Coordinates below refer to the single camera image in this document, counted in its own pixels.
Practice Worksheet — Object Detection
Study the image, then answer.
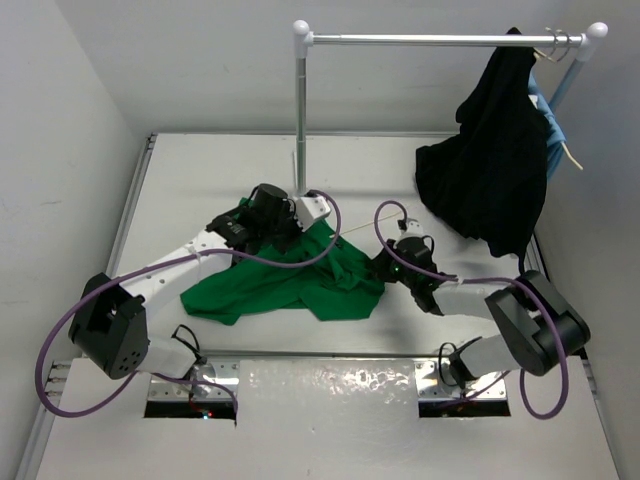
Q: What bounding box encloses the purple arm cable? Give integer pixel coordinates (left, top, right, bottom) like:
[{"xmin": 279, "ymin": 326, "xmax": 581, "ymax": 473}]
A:
[
  {"xmin": 36, "ymin": 188, "xmax": 344, "ymax": 419},
  {"xmin": 374, "ymin": 200, "xmax": 571, "ymax": 420}
]

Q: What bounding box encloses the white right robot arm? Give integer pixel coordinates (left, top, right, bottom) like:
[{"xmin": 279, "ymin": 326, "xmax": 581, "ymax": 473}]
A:
[{"xmin": 372, "ymin": 236, "xmax": 591, "ymax": 389}]

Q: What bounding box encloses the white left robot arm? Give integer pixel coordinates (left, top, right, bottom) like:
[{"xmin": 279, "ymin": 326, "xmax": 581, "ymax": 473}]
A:
[{"xmin": 68, "ymin": 184, "xmax": 328, "ymax": 380}]

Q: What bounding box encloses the black hanging t-shirt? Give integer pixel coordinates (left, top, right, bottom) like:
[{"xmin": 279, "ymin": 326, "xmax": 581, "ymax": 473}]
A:
[{"xmin": 415, "ymin": 47, "xmax": 550, "ymax": 258}]

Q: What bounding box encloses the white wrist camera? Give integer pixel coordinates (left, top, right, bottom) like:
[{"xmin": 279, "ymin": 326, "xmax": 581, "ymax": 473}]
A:
[
  {"xmin": 295, "ymin": 194, "xmax": 332, "ymax": 228},
  {"xmin": 398, "ymin": 218, "xmax": 426, "ymax": 241}
]

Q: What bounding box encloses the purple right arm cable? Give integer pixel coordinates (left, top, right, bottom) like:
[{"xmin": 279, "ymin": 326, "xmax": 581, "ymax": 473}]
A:
[{"xmin": 374, "ymin": 200, "xmax": 571, "ymax": 420}]

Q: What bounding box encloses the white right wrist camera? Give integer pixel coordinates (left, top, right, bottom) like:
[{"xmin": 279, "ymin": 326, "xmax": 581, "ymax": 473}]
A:
[{"xmin": 398, "ymin": 218, "xmax": 426, "ymax": 241}]

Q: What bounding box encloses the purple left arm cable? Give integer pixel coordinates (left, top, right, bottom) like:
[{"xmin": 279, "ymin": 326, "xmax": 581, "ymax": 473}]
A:
[{"xmin": 36, "ymin": 188, "xmax": 344, "ymax": 419}]

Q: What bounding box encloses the light blue hanging shirt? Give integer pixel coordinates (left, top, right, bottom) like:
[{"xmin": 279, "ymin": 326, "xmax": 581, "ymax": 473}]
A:
[{"xmin": 528, "ymin": 72, "xmax": 566, "ymax": 180}]

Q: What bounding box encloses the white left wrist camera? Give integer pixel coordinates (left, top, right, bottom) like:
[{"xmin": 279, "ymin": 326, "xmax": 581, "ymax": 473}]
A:
[{"xmin": 295, "ymin": 194, "xmax": 332, "ymax": 228}]

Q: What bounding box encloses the green t-shirt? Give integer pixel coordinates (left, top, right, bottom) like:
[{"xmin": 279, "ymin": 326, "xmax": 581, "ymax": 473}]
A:
[{"xmin": 179, "ymin": 197, "xmax": 387, "ymax": 326}]

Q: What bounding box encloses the silver clothes rack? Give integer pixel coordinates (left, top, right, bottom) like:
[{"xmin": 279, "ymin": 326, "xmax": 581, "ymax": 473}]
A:
[{"xmin": 293, "ymin": 20, "xmax": 609, "ymax": 195}]

